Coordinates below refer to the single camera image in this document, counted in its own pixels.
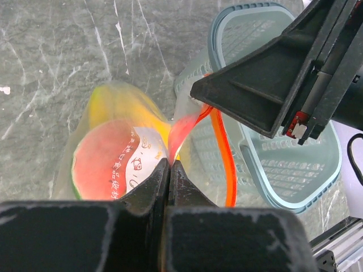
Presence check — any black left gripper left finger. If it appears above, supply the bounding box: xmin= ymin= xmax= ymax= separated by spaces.
xmin=1 ymin=159 xmax=170 ymax=271

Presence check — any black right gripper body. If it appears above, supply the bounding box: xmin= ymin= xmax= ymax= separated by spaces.
xmin=282 ymin=1 xmax=362 ymax=145

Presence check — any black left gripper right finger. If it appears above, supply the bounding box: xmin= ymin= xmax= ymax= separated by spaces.
xmin=166 ymin=161 xmax=318 ymax=271

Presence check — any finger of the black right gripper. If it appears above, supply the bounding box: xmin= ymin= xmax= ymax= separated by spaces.
xmin=191 ymin=1 xmax=334 ymax=138

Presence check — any toy watermelon slice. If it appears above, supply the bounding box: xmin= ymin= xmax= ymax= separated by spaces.
xmin=71 ymin=120 xmax=167 ymax=201

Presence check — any yellow toy banana bunch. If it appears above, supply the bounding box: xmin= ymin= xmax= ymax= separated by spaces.
xmin=87 ymin=83 xmax=171 ymax=158

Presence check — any white and blue plastic basket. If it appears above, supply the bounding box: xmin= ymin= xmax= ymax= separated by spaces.
xmin=174 ymin=2 xmax=342 ymax=214

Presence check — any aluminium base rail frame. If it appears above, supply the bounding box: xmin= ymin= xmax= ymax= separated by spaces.
xmin=310 ymin=216 xmax=362 ymax=272

